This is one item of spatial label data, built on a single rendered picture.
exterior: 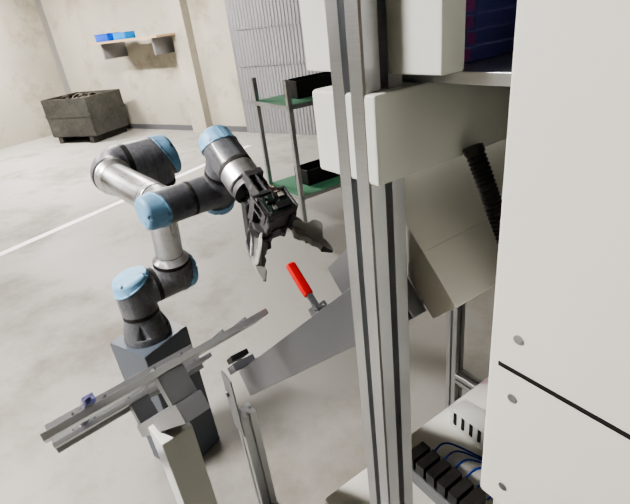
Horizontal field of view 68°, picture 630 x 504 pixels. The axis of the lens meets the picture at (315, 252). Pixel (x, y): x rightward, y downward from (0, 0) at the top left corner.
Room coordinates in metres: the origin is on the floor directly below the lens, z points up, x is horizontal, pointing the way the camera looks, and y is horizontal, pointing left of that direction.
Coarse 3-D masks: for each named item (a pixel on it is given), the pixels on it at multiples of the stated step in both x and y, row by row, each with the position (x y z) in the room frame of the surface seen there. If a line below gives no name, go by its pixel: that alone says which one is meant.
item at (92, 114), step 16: (64, 96) 8.14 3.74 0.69; (80, 96) 7.92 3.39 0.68; (96, 96) 7.73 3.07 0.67; (112, 96) 8.03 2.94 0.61; (48, 112) 7.87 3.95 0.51; (64, 112) 7.73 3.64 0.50; (80, 112) 7.59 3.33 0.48; (96, 112) 7.64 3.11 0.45; (112, 112) 7.94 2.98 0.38; (64, 128) 7.78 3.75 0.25; (80, 128) 7.64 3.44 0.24; (96, 128) 7.55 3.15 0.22; (112, 128) 7.84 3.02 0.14
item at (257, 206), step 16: (256, 176) 0.84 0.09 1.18; (240, 192) 0.86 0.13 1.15; (256, 192) 0.81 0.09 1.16; (272, 192) 0.81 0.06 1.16; (288, 192) 0.82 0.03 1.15; (256, 208) 0.80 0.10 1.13; (272, 208) 0.78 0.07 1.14; (288, 208) 0.79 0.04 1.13; (256, 224) 0.81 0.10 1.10; (272, 224) 0.78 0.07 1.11; (288, 224) 0.81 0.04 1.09
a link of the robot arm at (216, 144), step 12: (204, 132) 0.96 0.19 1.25; (216, 132) 0.95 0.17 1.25; (228, 132) 0.96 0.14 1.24; (204, 144) 0.94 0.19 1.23; (216, 144) 0.93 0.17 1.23; (228, 144) 0.92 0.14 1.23; (240, 144) 0.95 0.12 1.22; (216, 156) 0.91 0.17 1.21; (228, 156) 0.90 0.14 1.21; (240, 156) 0.90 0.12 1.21; (216, 168) 0.90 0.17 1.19; (216, 180) 0.94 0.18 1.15
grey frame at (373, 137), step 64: (384, 0) 0.36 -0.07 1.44; (384, 64) 0.37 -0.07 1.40; (320, 128) 0.40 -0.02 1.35; (384, 128) 0.35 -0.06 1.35; (448, 128) 0.39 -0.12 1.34; (384, 192) 0.36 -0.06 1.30; (384, 256) 0.36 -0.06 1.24; (384, 320) 0.36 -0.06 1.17; (448, 320) 1.20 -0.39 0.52; (384, 384) 0.35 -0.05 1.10; (448, 384) 1.19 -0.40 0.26; (256, 448) 0.80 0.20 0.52; (384, 448) 0.35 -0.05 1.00
